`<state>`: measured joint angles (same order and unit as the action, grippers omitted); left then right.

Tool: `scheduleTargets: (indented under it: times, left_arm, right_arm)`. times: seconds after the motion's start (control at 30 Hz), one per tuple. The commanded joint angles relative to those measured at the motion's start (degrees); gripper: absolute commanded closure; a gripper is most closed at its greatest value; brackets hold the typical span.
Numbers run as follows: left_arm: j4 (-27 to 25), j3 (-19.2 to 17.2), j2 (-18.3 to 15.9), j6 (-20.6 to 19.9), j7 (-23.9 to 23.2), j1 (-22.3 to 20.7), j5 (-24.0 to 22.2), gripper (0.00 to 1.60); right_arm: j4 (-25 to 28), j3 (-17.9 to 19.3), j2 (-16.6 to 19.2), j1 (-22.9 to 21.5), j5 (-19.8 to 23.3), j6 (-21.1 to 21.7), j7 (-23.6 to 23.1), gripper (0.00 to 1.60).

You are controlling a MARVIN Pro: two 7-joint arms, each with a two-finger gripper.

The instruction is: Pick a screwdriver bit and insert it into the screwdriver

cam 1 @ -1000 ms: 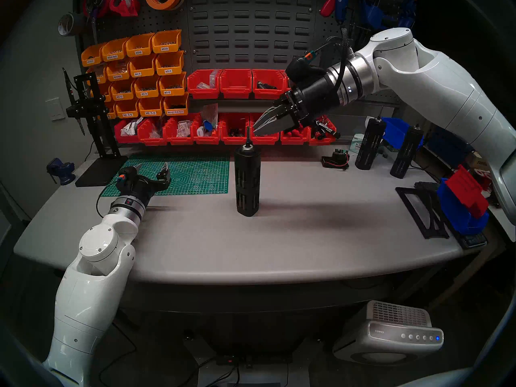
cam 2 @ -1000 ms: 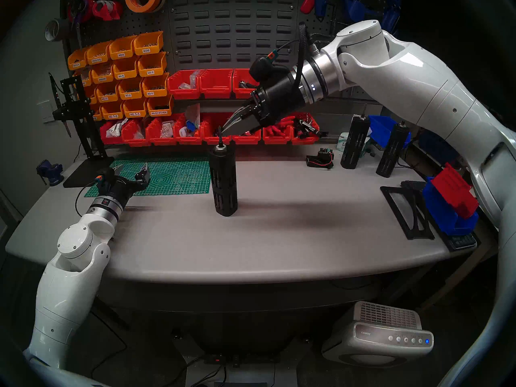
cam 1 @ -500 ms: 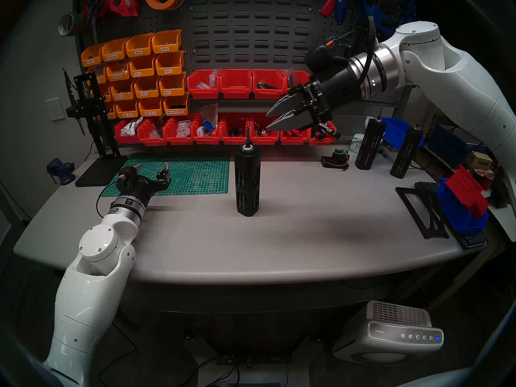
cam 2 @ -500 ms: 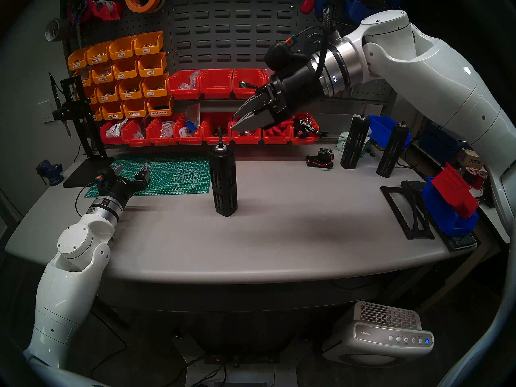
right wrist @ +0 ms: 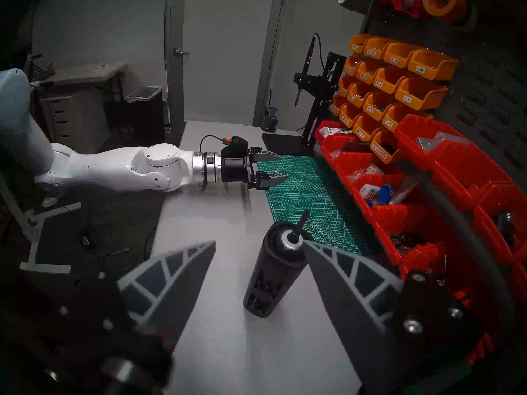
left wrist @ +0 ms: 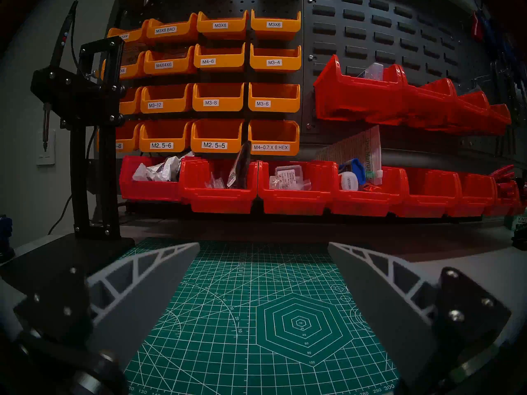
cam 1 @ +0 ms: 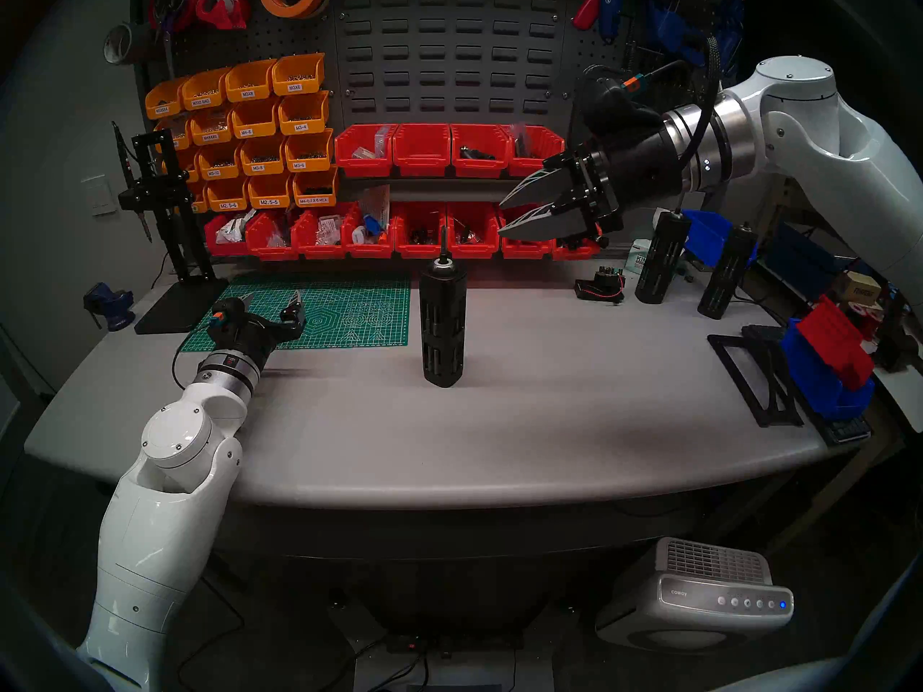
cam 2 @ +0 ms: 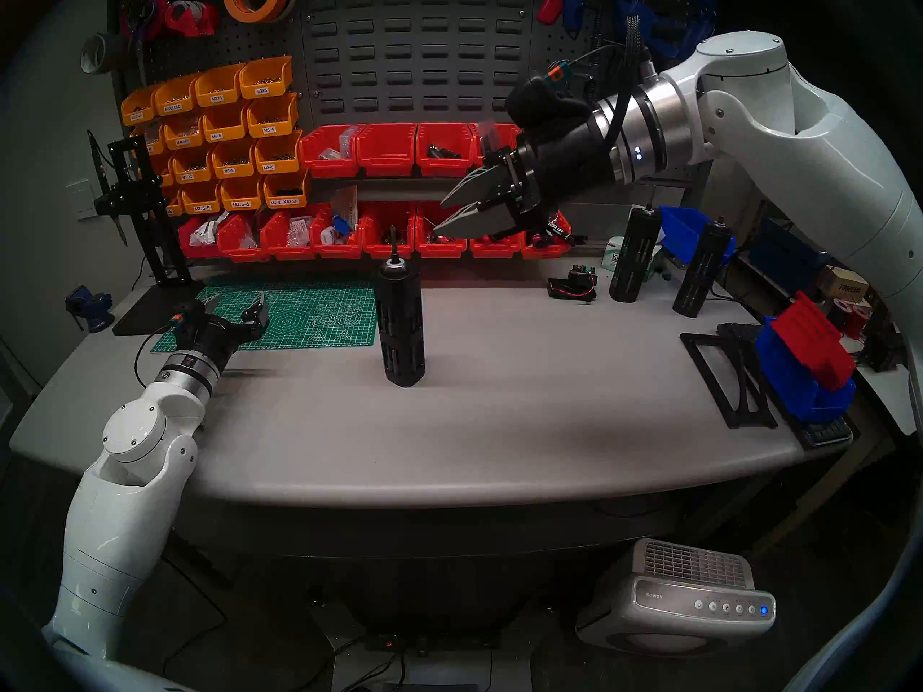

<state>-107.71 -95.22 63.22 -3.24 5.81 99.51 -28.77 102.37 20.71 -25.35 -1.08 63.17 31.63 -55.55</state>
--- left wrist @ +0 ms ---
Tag white plastic bag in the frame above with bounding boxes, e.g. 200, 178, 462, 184
133, 151, 194, 182

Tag green cutting mat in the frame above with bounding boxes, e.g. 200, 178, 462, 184
124, 238, 400, 395

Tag yellow bin labelled M4X4X6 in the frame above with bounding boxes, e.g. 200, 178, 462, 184
143, 46, 196, 76

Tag black stand cable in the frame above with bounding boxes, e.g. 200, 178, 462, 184
47, 12, 98, 237

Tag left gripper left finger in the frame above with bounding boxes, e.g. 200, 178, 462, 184
14, 242, 201, 371

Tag yellow bin labelled M3X8 BAD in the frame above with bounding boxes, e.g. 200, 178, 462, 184
146, 12, 199, 44

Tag black metal stand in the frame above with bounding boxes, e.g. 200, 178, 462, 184
0, 0, 136, 294

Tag yellow bin labelled M3-8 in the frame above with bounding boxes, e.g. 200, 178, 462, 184
192, 82, 246, 112

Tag small blue plastic part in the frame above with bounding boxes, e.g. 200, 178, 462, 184
338, 158, 367, 186

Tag yellow bin labelled M4-0.7 hex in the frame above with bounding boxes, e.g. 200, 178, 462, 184
248, 119, 300, 156

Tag yellow bin labelled M3-4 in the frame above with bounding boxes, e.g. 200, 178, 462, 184
250, 44, 302, 73

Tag grey louvred panel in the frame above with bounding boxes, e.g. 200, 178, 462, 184
302, 0, 497, 136

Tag tall clear parts bag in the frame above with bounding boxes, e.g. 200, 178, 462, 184
315, 125, 384, 186

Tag red plastic parts bin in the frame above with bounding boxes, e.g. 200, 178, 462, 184
447, 91, 491, 134
484, 178, 522, 217
179, 158, 259, 214
119, 155, 184, 204
314, 55, 408, 125
482, 104, 512, 136
449, 172, 497, 218
395, 78, 458, 130
257, 160, 339, 216
395, 168, 462, 219
331, 166, 410, 218

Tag yellow bin labelled M3-12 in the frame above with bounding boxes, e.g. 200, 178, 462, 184
140, 84, 194, 114

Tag red handled cutters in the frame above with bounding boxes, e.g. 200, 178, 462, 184
489, 165, 518, 193

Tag clear bag of screws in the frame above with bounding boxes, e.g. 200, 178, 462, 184
270, 165, 312, 191

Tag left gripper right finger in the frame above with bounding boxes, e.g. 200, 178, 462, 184
328, 242, 512, 394

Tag yellow bin labelled M3-6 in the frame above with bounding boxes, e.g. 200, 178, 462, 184
248, 82, 301, 113

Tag yellow bin labelled M2.5-5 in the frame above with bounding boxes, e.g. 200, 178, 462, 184
191, 118, 245, 154

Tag white wall switch plate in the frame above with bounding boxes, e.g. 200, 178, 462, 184
36, 129, 56, 166

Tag yellow bin labelled M3X6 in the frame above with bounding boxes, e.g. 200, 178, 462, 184
250, 9, 302, 42

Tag blue bench vise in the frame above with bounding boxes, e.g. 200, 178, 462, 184
0, 215, 15, 263

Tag yellow screw bin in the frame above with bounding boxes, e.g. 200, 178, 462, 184
97, 122, 143, 153
107, 26, 149, 47
101, 52, 145, 80
119, 87, 143, 115

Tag black pegboard panel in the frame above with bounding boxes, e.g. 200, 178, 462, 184
115, 0, 306, 33

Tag dark antistatic parts bag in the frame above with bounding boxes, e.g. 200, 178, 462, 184
226, 141, 252, 189

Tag red handled pliers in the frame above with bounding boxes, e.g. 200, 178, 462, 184
471, 12, 485, 43

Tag small white tape roll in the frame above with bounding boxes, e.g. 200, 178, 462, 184
338, 172, 360, 191

